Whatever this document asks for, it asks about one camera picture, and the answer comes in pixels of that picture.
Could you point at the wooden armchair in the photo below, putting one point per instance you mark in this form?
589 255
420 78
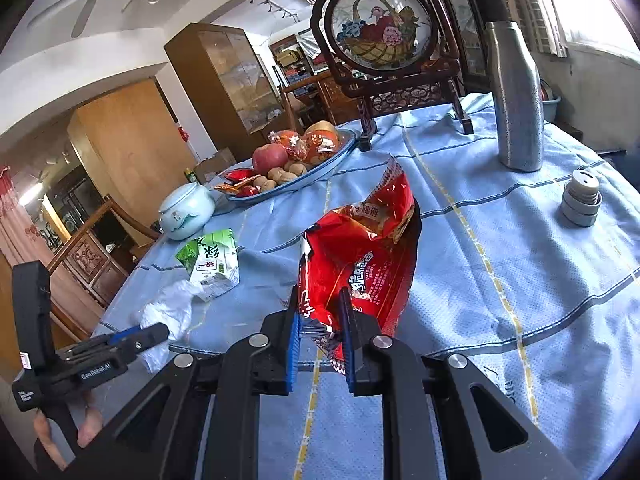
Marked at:
85 260

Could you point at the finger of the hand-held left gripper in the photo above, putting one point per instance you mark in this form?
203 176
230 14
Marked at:
145 338
125 331

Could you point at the red snack bag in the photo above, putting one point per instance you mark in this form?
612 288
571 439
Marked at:
370 260

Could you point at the round embroidered table screen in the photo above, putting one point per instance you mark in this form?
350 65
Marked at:
377 25

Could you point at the white tissue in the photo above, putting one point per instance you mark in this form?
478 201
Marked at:
165 310

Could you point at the dark wooden cabinet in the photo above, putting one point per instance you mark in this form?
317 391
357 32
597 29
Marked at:
465 20

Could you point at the blue plastic bucket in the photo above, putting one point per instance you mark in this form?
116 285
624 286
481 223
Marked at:
551 109

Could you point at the light wooden wardrobe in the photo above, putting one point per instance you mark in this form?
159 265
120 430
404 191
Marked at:
135 140

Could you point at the green bottle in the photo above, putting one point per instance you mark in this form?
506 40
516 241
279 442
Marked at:
190 175

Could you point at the red candy packet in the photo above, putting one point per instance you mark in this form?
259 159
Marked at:
240 175
247 191

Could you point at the large wrapped orange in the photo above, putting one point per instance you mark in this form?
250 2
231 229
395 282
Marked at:
322 147

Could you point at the red apple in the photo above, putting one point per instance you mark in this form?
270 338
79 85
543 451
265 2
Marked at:
270 158

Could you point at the grey stacked discs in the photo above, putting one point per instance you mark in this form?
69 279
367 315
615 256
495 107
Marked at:
580 200

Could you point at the pale ceramic lidded jar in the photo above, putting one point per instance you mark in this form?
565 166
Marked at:
187 215

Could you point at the blue rimmed fruit plate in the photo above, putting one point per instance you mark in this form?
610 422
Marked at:
320 175

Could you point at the orange candy packet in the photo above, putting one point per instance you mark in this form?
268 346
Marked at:
224 188

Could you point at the silver metal bottle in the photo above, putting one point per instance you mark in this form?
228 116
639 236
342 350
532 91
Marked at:
517 110

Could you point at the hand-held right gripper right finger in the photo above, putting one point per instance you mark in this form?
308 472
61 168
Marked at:
351 355

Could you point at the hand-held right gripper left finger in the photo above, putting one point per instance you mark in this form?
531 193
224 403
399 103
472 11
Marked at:
292 355

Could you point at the pile of walnuts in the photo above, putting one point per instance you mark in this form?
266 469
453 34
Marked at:
280 177

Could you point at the cluttered storage shelf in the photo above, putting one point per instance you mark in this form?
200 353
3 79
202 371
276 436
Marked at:
295 65

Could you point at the yellow pear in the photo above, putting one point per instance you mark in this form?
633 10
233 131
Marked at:
321 127

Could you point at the person's left hand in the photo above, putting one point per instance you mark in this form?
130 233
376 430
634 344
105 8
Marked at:
90 427

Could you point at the carved wooden chair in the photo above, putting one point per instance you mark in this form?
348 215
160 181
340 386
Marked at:
325 92

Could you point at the pink floral curtain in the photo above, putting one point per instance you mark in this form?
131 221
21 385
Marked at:
15 230

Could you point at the small wrapped orange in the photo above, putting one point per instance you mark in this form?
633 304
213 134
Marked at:
285 141

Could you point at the glass door display cabinet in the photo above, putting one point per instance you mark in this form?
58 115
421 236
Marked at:
225 80

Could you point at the brown cardboard box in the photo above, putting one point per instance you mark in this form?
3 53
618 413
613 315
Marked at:
215 165

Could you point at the green drink carton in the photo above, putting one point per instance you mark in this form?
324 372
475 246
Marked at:
212 265

